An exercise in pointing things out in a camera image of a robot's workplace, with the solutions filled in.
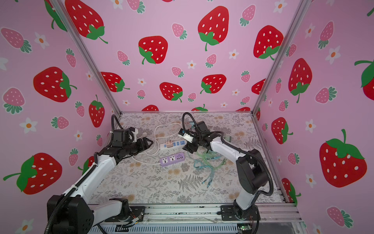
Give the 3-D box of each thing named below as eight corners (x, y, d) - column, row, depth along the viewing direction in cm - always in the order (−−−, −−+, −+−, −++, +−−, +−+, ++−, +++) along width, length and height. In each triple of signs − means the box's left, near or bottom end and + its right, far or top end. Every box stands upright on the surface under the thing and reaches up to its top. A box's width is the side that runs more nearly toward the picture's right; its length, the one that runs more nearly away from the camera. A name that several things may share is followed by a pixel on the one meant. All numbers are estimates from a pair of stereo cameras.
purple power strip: (161, 167, 93) (160, 164, 90) (160, 161, 95) (159, 159, 93) (185, 159, 96) (185, 157, 93) (184, 154, 99) (183, 152, 96)
